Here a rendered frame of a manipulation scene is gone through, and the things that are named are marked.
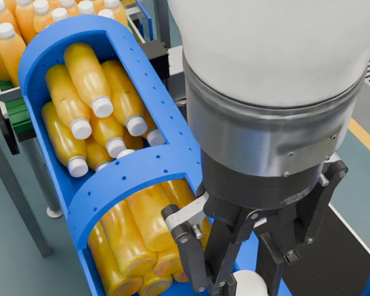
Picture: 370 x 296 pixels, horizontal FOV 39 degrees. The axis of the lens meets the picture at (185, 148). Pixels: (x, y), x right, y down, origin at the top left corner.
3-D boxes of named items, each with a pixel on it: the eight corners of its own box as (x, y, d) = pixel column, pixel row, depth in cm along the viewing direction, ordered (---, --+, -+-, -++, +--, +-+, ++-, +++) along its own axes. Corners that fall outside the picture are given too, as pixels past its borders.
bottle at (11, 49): (41, 86, 143) (23, 34, 130) (17, 95, 141) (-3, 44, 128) (33, 71, 147) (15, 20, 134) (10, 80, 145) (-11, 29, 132)
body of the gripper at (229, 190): (228, 197, 26) (224, 276, 34) (366, 142, 28) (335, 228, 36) (171, 103, 31) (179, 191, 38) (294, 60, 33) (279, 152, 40)
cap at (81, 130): (93, 125, 107) (96, 131, 106) (78, 137, 107) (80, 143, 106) (82, 117, 104) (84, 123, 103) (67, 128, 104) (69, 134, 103)
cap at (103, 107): (90, 113, 104) (93, 118, 103) (94, 97, 101) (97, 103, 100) (108, 111, 106) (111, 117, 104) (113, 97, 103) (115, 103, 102)
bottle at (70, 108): (80, 74, 119) (103, 125, 108) (56, 91, 119) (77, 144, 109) (61, 57, 113) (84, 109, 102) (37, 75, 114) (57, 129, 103)
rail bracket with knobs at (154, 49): (141, 91, 141) (137, 63, 133) (131, 75, 145) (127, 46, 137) (174, 80, 143) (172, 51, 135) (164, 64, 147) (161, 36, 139)
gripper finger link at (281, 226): (248, 160, 36) (266, 150, 36) (264, 229, 44) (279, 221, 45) (276, 202, 33) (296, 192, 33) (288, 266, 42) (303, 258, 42)
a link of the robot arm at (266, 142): (411, 72, 24) (379, 154, 28) (304, -27, 29) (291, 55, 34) (234, 138, 22) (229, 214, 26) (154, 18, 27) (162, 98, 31)
